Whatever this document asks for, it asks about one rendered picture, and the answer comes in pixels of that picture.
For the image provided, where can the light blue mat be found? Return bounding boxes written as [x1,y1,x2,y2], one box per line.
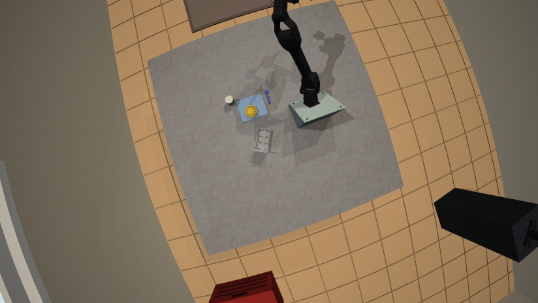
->
[236,93,268,122]

